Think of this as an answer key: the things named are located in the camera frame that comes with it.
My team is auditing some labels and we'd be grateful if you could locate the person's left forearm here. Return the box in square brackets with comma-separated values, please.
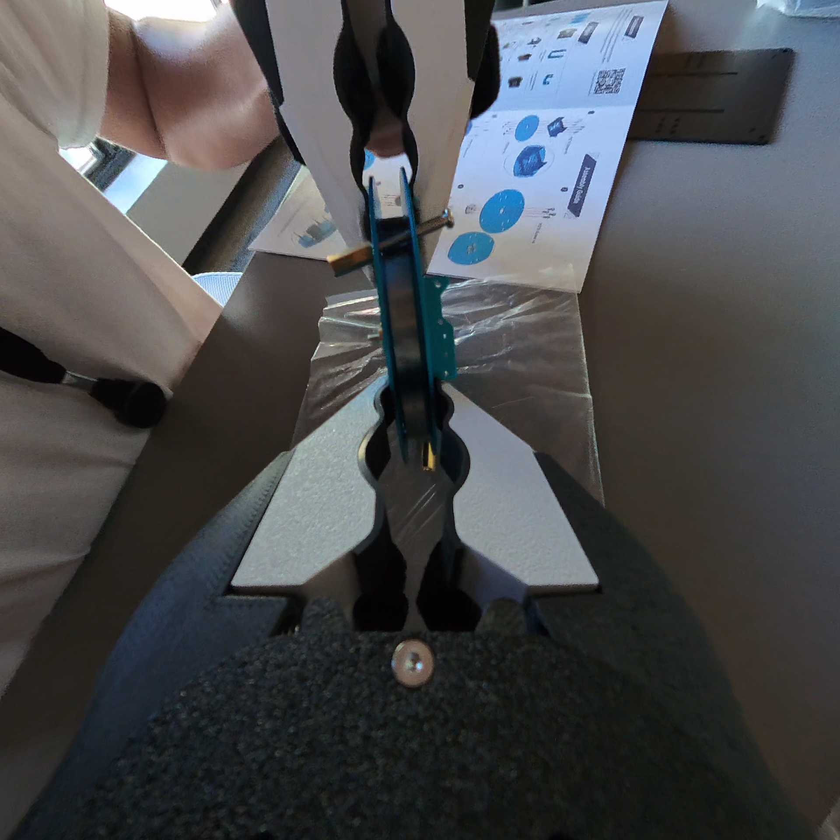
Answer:
[98, 7, 284, 168]

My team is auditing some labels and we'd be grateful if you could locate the clear plastic bag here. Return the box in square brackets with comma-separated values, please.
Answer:
[292, 276, 605, 546]

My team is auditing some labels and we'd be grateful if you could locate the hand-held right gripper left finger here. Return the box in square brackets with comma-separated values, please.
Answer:
[230, 381, 411, 632]

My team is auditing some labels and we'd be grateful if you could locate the black flat device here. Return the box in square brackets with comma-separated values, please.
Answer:
[630, 47, 796, 145]

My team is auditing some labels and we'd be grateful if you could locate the white assembly guide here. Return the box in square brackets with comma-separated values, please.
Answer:
[249, 0, 670, 293]

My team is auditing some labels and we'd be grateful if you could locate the grey desk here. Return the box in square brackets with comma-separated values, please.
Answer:
[0, 0, 840, 821]

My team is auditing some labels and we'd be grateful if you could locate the long metal screw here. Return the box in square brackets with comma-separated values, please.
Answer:
[374, 209, 455, 253]

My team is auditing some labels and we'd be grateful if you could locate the person's left hand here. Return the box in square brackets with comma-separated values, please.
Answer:
[366, 115, 410, 158]

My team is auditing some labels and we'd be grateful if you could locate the blue round rotating base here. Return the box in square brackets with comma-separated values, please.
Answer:
[367, 167, 459, 470]

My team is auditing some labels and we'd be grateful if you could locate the white mesh chair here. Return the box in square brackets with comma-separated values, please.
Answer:
[193, 272, 245, 309]

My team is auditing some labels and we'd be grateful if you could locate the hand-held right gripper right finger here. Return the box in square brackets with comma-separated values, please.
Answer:
[416, 382, 601, 632]

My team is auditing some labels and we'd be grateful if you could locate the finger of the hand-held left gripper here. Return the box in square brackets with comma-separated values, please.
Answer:
[266, 0, 380, 244]
[377, 0, 497, 277]

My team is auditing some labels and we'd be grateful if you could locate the black strap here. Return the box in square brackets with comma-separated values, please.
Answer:
[0, 328, 168, 429]

